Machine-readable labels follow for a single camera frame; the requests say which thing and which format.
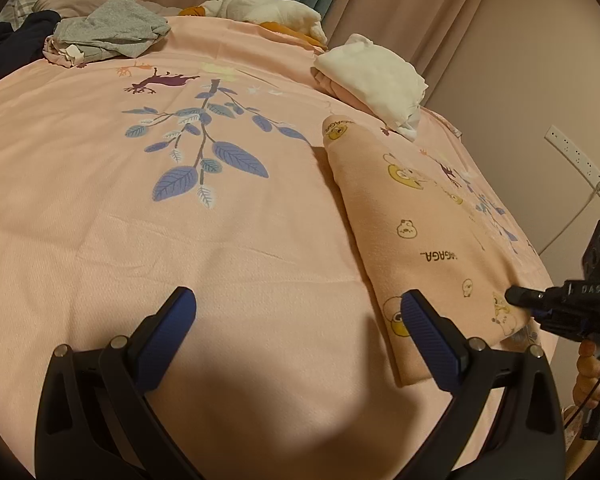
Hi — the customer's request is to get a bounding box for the pink printed bed sheet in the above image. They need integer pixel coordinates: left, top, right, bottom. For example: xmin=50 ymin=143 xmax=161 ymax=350
xmin=0 ymin=15 xmax=557 ymax=480

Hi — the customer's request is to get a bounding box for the white and orange plush toy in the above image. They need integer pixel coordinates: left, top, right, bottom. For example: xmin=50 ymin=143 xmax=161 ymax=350
xmin=177 ymin=0 xmax=329 ymax=52

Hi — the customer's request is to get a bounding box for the white power strip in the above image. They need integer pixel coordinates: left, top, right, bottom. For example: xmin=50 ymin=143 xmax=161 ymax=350
xmin=544 ymin=124 xmax=600 ymax=192

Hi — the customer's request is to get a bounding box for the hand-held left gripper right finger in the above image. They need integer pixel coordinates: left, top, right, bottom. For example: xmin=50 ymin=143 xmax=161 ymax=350
xmin=400 ymin=289 xmax=566 ymax=480

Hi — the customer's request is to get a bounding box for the white power cable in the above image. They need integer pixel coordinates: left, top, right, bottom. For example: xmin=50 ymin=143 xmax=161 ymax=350
xmin=537 ymin=184 xmax=600 ymax=257

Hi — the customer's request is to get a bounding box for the plaid pillow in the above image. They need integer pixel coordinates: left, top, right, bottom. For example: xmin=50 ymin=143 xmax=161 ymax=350
xmin=0 ymin=0 xmax=47 ymax=25

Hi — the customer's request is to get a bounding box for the pale pink crumpled garment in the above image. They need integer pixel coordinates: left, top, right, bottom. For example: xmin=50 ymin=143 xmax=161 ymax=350
xmin=42 ymin=35 xmax=88 ymax=69

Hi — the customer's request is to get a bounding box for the folded pink cloth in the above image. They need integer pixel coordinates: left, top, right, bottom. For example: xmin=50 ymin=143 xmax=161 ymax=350
xmin=314 ymin=67 xmax=383 ymax=117

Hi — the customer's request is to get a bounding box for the dark cloth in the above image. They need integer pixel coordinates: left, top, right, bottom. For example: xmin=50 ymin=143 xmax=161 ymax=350
xmin=0 ymin=10 xmax=63 ymax=92

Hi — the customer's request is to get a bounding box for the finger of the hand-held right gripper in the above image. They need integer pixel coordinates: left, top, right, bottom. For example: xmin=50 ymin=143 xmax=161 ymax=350
xmin=503 ymin=284 xmax=570 ymax=322

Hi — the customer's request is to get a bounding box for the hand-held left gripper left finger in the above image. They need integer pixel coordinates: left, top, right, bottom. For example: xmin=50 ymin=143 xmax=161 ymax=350
xmin=34 ymin=286 xmax=203 ymax=480

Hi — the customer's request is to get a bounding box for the folded white cloth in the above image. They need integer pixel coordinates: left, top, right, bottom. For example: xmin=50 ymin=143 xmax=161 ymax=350
xmin=313 ymin=33 xmax=430 ymax=142

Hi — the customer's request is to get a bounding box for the pink curtain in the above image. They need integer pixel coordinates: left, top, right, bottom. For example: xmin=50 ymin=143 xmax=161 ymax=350
xmin=95 ymin=0 xmax=502 ymax=111

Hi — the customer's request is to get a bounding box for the person's right hand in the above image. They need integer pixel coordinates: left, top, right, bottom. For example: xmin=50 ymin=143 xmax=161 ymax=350
xmin=572 ymin=339 xmax=600 ymax=412

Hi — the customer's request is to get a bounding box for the pink cartoon print garment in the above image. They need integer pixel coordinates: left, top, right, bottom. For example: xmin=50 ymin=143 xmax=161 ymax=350
xmin=321 ymin=115 xmax=542 ymax=388

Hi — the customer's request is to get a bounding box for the grey garment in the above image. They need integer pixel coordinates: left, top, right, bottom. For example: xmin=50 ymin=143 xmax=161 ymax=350
xmin=52 ymin=0 xmax=171 ymax=59

